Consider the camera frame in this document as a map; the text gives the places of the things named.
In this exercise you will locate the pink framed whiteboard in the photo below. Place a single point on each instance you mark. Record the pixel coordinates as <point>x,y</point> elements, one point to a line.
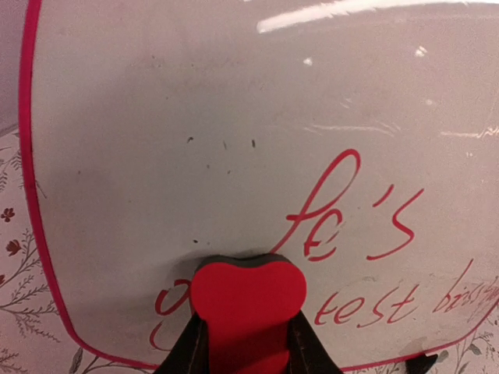
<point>358,139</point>

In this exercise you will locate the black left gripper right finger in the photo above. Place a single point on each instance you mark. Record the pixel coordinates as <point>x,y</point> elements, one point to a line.
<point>307,355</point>

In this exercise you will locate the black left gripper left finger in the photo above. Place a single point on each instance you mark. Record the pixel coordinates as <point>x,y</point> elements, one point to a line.
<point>190,354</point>

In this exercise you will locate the floral patterned table mat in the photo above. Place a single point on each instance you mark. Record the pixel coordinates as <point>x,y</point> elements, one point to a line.
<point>33,339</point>

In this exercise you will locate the red whiteboard eraser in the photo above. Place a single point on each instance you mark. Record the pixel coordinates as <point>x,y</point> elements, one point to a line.
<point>247,305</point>

